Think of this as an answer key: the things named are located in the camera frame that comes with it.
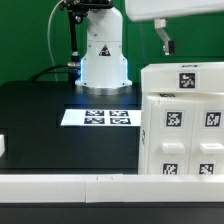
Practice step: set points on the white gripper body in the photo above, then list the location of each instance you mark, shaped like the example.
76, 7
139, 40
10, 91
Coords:
143, 10

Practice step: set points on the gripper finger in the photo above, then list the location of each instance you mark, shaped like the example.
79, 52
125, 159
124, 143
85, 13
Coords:
169, 45

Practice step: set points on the white cabinet body box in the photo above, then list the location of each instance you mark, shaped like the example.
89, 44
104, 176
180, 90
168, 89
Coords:
147, 101

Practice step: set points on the white cabinet top block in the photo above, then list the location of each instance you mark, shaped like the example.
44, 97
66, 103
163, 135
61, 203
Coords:
204, 77

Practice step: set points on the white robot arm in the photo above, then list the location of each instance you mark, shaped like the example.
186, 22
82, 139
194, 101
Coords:
104, 68

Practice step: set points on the white base sheet with tags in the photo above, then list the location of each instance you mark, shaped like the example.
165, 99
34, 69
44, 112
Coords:
94, 117

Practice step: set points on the white front fence bar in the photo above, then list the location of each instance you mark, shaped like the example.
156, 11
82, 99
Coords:
110, 188

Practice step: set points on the white left fence block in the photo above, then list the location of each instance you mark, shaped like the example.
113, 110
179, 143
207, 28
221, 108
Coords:
2, 145

